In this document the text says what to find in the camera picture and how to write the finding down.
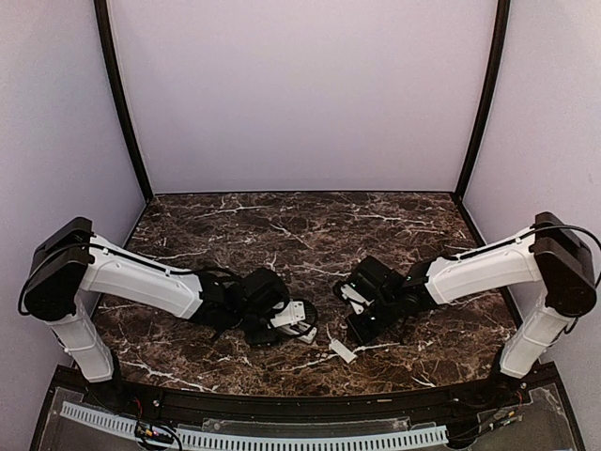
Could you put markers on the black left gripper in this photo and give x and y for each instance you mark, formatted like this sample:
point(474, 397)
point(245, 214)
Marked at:
point(263, 339)

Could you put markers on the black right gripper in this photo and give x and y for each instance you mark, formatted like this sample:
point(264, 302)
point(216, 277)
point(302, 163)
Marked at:
point(362, 334)

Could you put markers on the white battery cover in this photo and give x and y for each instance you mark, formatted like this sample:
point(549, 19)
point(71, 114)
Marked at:
point(342, 351)

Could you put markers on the white remote control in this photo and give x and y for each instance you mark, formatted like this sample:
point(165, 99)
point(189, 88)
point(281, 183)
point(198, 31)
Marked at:
point(306, 336)

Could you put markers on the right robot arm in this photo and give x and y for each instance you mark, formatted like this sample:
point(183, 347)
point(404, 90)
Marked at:
point(547, 251)

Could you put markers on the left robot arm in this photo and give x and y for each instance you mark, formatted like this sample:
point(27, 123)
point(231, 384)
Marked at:
point(76, 259)

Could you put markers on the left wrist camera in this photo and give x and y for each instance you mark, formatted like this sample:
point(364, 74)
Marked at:
point(298, 314)

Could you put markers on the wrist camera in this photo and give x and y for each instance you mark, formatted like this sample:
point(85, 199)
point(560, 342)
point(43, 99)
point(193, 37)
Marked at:
point(298, 314)
point(349, 295)

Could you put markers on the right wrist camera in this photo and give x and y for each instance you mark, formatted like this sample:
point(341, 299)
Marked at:
point(349, 295)

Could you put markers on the white slotted cable duct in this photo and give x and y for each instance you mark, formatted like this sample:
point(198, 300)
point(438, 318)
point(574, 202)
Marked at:
point(192, 439)

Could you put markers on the black front rail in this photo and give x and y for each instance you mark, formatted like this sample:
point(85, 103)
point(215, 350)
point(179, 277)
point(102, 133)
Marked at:
point(541, 395)

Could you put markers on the black right corner post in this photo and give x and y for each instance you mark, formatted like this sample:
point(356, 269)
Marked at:
point(486, 98)

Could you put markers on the black corner post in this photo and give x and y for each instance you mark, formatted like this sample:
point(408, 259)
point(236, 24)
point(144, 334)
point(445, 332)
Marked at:
point(109, 54)
point(486, 98)

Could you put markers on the black left corner post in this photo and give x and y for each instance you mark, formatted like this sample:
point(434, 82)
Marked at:
point(109, 54)

